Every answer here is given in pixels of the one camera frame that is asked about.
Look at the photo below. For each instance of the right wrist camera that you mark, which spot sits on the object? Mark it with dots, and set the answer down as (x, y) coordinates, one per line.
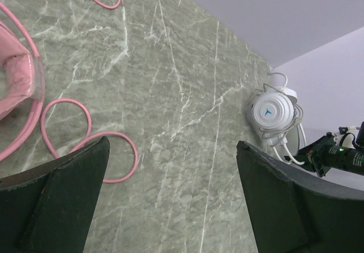
(346, 136)

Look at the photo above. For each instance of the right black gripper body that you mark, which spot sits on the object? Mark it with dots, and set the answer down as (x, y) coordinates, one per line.
(311, 155)

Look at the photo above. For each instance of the white headset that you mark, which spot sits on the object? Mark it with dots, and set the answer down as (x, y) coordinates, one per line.
(277, 117)

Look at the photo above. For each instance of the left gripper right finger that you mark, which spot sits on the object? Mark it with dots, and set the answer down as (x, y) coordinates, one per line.
(293, 211)

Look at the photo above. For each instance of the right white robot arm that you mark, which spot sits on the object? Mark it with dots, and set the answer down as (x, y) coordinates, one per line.
(342, 151)

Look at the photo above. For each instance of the pink headset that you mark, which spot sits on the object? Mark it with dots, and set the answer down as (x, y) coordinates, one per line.
(81, 48)

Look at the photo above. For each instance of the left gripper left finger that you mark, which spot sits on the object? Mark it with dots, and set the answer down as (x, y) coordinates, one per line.
(49, 208)

